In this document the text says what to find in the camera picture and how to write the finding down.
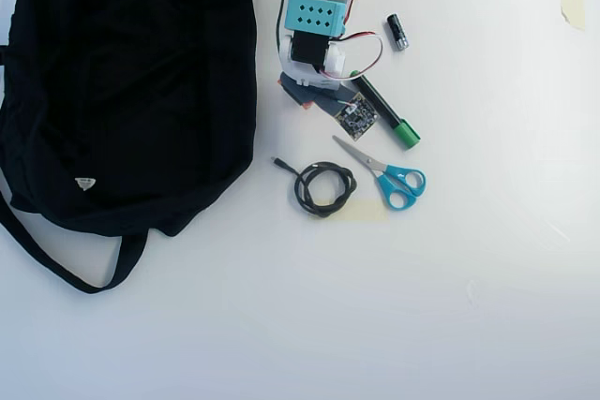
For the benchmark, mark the bare camera circuit board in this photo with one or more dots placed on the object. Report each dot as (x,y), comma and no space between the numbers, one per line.
(357,120)

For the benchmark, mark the black fabric bag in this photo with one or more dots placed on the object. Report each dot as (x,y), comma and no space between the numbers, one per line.
(122,81)

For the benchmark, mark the black marker with green cap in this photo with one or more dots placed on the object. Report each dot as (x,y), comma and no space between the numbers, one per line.
(382,107)

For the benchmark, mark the beige masking tape piece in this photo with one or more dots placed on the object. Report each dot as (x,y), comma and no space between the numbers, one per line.
(573,2)

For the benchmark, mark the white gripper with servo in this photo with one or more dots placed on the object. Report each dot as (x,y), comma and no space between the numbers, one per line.
(306,100)

